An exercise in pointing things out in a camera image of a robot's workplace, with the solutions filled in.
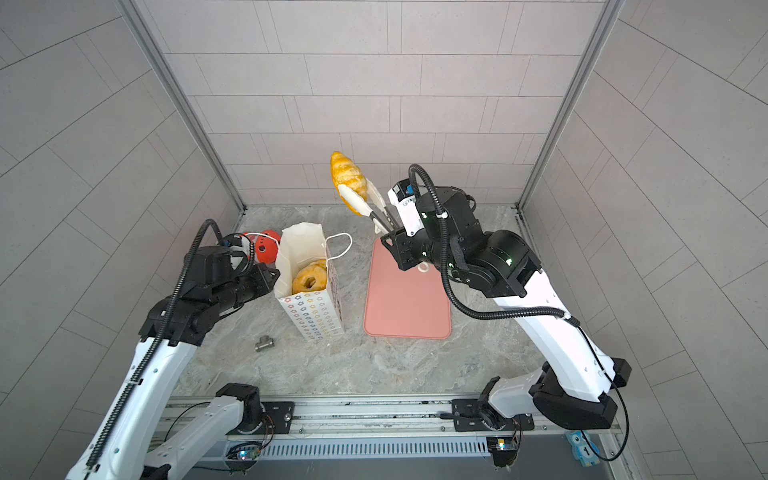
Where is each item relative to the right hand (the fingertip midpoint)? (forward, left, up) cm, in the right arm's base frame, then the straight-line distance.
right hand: (387, 238), depth 57 cm
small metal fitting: (-4, +36, -36) cm, 51 cm away
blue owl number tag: (-32, -40, -39) cm, 65 cm away
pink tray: (+6, -5, -40) cm, 40 cm away
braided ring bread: (+8, +19, -21) cm, 29 cm away
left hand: (+4, +24, -14) cm, 28 cm away
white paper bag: (-4, +18, -23) cm, 30 cm away
